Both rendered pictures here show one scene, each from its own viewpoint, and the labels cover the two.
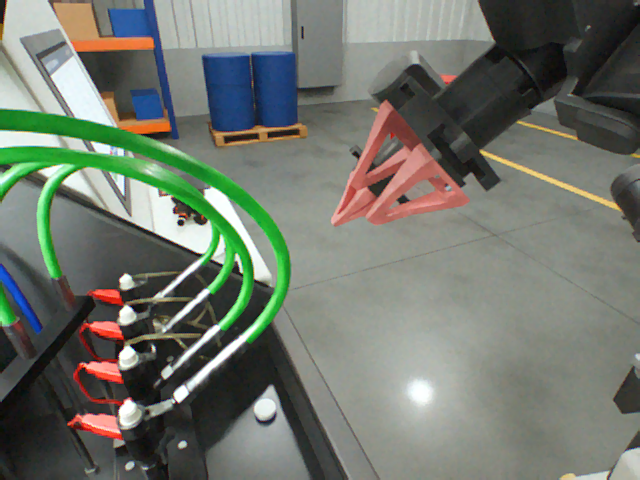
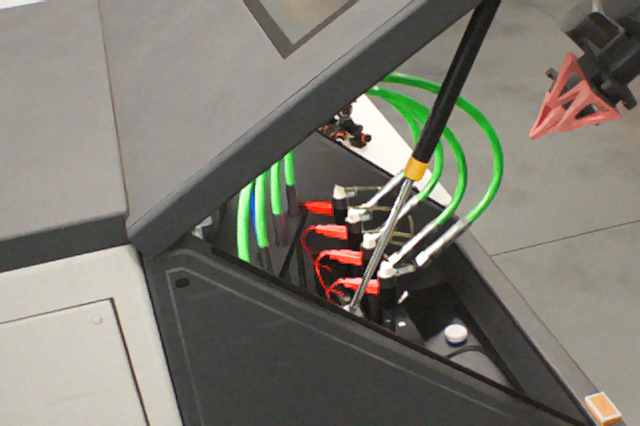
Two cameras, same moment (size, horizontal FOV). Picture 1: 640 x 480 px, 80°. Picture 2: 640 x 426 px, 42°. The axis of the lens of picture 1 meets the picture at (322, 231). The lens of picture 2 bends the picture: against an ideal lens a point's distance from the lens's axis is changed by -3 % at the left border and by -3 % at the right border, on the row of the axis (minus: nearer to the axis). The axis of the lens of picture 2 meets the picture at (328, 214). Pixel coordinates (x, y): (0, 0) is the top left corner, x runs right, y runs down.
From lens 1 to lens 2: 0.84 m
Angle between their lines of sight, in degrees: 10
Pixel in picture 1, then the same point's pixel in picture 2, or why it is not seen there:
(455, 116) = (607, 67)
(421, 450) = not seen: outside the picture
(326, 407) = (522, 311)
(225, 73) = not seen: outside the picture
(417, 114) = (586, 65)
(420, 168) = (586, 98)
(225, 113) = not seen: outside the picture
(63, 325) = (296, 225)
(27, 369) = (287, 252)
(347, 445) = (542, 335)
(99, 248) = (308, 163)
